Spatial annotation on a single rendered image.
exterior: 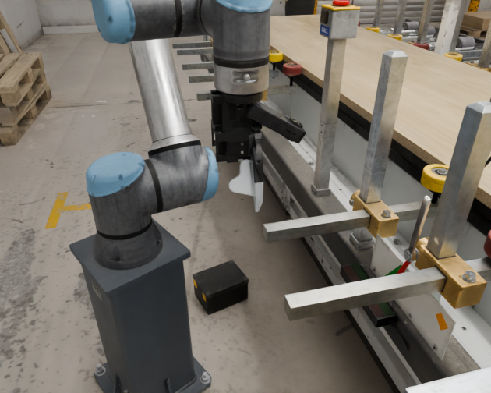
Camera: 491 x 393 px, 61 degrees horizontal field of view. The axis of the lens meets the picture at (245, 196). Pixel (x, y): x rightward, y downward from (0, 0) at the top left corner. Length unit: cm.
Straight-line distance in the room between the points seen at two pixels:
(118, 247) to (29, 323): 93
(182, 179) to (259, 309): 91
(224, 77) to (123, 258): 64
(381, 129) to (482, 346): 51
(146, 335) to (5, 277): 112
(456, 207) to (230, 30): 46
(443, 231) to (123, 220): 74
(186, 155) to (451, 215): 66
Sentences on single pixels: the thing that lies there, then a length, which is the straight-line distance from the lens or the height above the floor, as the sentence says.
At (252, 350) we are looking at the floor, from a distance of 172.
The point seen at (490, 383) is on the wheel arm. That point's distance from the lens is 53.
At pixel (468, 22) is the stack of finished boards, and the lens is 855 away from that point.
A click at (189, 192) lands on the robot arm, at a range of 112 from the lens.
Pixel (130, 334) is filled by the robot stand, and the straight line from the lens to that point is 128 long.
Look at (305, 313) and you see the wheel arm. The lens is 70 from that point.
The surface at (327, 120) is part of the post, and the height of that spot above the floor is 94.
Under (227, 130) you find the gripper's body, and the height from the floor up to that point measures 108.
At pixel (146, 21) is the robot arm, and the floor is 124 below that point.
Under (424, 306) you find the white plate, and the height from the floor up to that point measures 77.
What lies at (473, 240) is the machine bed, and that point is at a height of 77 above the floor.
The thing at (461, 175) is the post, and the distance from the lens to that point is 74.
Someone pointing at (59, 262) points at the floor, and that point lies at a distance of 228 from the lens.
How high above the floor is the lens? 135
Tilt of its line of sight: 31 degrees down
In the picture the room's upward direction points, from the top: straight up
